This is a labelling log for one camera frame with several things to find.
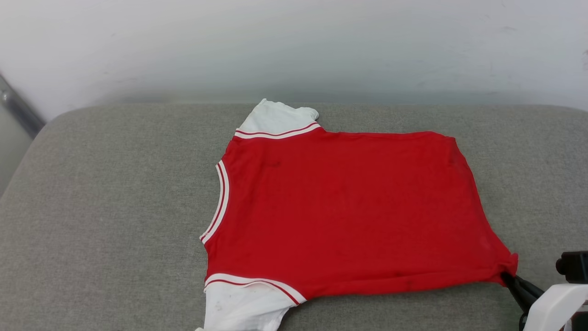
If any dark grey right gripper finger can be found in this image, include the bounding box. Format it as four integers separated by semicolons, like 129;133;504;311
505;279;533;314
501;271;546;299

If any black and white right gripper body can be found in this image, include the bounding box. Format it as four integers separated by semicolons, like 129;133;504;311
519;251;588;331

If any red and white garment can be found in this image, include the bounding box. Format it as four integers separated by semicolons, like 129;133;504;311
195;98;519;331

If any grey fabric sofa cushion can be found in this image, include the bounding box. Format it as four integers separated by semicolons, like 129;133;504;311
0;103;588;331

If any grey metal wall rail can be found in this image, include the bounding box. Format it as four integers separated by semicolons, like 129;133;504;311
0;74;46;138

